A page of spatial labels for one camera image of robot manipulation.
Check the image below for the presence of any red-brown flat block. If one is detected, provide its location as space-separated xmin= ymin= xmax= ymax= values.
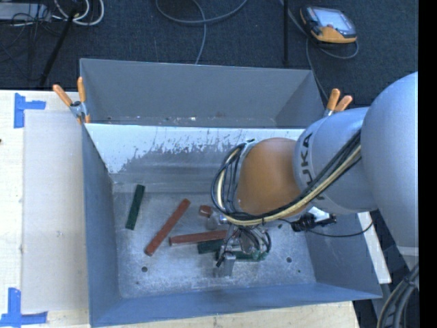
xmin=168 ymin=230 xmax=229 ymax=247
xmin=143 ymin=197 xmax=192 ymax=257

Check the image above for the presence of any grey metal bin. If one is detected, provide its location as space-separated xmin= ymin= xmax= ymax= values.
xmin=79 ymin=58 xmax=384 ymax=328

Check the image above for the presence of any black cylinder on white bracket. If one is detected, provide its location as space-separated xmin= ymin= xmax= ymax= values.
xmin=291 ymin=206 xmax=338 ymax=234

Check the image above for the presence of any dark green flat block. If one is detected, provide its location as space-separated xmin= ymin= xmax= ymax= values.
xmin=197 ymin=239 xmax=226 ymax=255
xmin=124 ymin=184 xmax=146 ymax=232

